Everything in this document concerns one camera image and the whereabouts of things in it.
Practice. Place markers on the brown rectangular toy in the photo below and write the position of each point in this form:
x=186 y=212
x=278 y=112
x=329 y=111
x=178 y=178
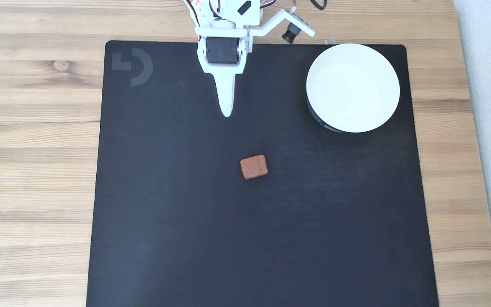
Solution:
x=254 y=167

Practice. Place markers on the white round bowl plate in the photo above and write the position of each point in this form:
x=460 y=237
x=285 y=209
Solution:
x=352 y=87

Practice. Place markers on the small clear plastic clip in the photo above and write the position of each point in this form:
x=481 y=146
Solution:
x=330 y=41

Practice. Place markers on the black desk mat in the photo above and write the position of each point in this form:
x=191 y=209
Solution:
x=249 y=238

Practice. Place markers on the black camera on white mount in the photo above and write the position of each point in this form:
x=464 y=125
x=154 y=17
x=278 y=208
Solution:
x=297 y=25

